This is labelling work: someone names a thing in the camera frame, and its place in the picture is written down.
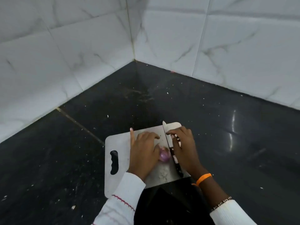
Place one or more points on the steel cutting board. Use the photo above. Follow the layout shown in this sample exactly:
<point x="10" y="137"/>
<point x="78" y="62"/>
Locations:
<point x="122" y="142"/>

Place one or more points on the orange thread wristband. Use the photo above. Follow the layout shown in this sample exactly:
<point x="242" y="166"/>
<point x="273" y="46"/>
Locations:
<point x="204" y="178"/>

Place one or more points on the person's left hand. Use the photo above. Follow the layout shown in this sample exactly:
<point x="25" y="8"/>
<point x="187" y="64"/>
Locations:
<point x="143" y="154"/>

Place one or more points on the person's right forearm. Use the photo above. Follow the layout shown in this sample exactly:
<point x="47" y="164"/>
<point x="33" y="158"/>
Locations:
<point x="225" y="210"/>

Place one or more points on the person's left forearm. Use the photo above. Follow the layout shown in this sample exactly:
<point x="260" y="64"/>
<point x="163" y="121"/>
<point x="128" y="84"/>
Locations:
<point x="124" y="201"/>

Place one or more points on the purple onion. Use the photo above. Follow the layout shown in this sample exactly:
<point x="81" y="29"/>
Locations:
<point x="165" y="155"/>

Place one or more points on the person's right hand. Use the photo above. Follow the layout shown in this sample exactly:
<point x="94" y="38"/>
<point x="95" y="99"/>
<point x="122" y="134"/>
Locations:
<point x="187" y="152"/>

